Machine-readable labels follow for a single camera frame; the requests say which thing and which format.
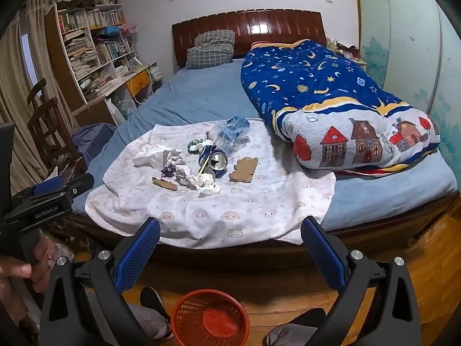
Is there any large torn cardboard piece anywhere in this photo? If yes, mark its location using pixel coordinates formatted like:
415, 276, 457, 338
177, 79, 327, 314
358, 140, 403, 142
228, 157, 259, 184

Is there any blue drink can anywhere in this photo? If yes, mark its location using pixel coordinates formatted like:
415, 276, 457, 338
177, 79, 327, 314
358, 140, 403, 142
199, 145, 228, 180

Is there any orange cabinet door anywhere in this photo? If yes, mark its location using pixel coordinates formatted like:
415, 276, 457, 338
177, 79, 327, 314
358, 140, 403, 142
126, 68, 150, 98

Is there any person's right black shoe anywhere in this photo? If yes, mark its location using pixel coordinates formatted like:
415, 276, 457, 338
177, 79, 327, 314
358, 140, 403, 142
286, 308, 326, 330

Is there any wooden chair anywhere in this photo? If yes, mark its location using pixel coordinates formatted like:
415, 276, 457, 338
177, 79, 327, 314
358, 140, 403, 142
27, 78, 87, 174

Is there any person's left grey trouser leg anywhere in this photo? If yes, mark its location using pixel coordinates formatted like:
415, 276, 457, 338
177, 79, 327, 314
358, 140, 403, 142
122, 303, 170, 341

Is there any person's black shoe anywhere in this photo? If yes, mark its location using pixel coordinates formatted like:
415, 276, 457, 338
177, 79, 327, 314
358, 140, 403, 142
140, 286, 174, 339
286, 308, 326, 330

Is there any lined white paper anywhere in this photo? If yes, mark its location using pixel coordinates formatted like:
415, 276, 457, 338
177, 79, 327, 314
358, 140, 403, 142
175, 165, 197, 187

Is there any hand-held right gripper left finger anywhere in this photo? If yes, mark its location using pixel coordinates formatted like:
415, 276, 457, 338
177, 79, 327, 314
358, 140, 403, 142
39, 218, 161, 346

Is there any light green wardrobe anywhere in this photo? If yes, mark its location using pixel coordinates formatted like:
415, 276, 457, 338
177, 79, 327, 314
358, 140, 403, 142
355, 0, 461, 159

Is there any grey checked pillow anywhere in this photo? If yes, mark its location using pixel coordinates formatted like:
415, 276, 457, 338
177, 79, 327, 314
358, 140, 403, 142
186, 31, 235, 70

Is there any wooden bed frame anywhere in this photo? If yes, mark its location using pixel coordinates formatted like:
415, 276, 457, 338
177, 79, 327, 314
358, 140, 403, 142
47, 10, 461, 260

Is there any white printed cloth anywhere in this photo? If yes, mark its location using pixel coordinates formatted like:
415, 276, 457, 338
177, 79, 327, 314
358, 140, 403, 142
86, 120, 337, 249

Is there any blue star printed blanket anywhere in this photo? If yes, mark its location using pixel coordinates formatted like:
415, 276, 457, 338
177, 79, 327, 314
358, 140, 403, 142
241, 40, 442, 172

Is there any wooden bookshelf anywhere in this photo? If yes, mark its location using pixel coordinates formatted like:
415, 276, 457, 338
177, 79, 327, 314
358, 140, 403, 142
45, 2, 152, 116

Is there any small crumpled white paper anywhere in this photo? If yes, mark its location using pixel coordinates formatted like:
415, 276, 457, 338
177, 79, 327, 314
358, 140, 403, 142
167, 149, 187, 168

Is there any beige curtain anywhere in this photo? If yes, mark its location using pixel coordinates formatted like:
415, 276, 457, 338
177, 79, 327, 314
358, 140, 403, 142
0, 0, 78, 188

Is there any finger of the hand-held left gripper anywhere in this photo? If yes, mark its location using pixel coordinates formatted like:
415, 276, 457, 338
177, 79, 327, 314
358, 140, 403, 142
33, 177, 67, 196
31, 173, 95, 202

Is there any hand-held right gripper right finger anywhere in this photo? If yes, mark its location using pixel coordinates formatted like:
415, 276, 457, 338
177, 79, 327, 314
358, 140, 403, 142
301, 216, 422, 346

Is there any person's left hand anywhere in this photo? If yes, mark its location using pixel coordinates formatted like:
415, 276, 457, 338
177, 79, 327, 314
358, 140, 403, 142
0, 236, 53, 296

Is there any collection of books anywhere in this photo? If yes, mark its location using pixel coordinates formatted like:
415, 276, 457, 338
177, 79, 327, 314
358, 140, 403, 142
58, 0, 127, 101

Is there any crushed clear plastic bottle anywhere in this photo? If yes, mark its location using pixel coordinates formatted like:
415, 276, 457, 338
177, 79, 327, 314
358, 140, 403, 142
207, 116, 251, 152

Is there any wooden stick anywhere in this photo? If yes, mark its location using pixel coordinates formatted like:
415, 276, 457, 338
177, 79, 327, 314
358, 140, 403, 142
194, 158, 210, 180

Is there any red striped cloth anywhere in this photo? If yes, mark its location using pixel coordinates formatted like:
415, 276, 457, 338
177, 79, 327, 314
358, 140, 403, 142
335, 164, 415, 178

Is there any blue cloth pile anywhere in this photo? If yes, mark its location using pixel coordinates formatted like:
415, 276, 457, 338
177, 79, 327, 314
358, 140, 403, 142
71, 123, 118, 159

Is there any person's left black shoe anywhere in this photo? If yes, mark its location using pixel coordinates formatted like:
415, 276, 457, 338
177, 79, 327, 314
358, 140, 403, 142
140, 286, 174, 339

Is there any red plastic basket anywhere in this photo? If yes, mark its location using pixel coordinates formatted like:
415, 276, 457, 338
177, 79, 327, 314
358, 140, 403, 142
171, 289, 250, 346

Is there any person's grey trouser leg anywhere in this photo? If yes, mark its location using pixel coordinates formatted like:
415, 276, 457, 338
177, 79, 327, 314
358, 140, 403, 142
122, 303, 170, 341
266, 324, 319, 346

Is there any large crumpled white tissue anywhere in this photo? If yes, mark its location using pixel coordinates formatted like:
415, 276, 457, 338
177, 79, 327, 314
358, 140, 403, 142
133, 143, 170, 170

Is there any bed with white sheet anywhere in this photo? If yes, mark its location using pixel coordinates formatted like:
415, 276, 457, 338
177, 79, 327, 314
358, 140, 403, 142
84, 58, 458, 231

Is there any cluttered bedside table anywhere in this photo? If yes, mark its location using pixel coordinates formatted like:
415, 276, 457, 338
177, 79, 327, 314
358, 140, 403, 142
326, 38, 367, 66

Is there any person's right grey trouser leg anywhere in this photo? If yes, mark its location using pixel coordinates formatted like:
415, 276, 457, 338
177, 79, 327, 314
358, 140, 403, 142
266, 324, 319, 346

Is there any small torn cardboard piece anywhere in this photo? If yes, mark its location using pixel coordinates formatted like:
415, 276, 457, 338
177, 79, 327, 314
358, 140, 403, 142
152, 176, 178, 190

